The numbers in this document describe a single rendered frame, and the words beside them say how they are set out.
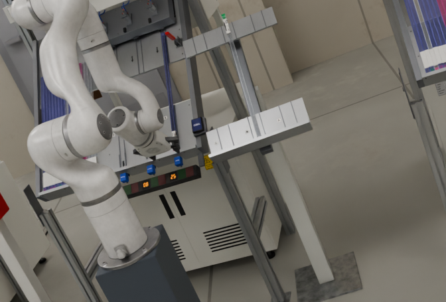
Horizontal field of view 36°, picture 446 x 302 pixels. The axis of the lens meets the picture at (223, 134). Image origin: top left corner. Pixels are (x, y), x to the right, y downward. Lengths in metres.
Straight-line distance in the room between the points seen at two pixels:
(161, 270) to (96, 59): 0.65
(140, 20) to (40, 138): 0.99
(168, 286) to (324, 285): 0.94
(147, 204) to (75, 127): 1.22
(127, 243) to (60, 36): 0.58
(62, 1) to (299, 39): 3.51
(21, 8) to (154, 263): 0.78
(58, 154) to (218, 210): 1.19
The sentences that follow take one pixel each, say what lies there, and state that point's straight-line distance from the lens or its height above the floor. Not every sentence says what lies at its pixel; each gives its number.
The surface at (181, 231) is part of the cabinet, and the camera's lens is 2.98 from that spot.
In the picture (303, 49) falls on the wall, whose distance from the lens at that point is 5.27.
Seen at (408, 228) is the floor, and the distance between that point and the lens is 2.89.
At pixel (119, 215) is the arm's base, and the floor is 0.83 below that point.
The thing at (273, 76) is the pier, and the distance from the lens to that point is 5.06.
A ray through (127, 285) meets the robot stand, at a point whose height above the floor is 0.64.
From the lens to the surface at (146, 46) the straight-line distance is 2.71.
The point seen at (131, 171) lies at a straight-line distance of 2.53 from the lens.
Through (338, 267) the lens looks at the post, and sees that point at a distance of 2.78.
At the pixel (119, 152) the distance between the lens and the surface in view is 2.57.
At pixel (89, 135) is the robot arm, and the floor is 1.07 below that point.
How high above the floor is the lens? 1.51
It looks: 19 degrees down
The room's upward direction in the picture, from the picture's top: 24 degrees counter-clockwise
